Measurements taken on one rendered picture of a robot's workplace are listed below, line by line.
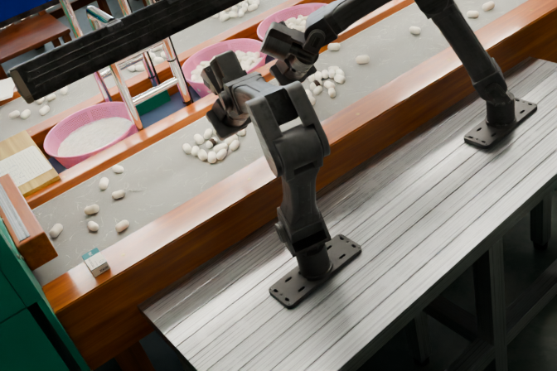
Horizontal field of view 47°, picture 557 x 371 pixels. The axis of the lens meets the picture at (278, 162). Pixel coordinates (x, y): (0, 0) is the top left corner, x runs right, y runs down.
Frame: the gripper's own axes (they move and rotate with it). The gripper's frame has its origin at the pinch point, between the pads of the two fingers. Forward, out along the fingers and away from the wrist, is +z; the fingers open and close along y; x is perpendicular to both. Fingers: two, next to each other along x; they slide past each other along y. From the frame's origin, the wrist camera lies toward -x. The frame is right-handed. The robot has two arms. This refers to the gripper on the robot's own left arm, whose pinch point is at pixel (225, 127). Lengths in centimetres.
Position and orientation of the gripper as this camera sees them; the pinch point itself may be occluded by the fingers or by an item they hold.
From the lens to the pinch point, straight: 145.8
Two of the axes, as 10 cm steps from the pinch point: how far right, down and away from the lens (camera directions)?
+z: -2.7, 2.3, 9.4
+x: 5.3, 8.5, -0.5
